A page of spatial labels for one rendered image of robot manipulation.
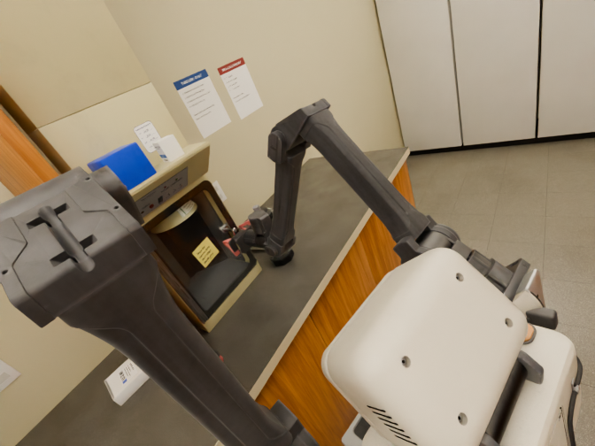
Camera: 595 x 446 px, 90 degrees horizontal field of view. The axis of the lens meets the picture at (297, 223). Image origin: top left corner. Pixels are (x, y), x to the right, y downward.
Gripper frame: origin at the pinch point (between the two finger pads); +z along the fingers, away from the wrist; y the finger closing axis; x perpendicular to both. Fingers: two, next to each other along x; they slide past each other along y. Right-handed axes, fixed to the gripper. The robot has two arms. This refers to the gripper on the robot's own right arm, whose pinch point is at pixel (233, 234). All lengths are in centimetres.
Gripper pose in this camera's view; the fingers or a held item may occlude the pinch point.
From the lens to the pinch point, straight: 112.2
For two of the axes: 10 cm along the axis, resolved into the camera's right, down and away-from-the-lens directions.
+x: 3.5, 7.8, 5.2
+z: -7.8, -0.7, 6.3
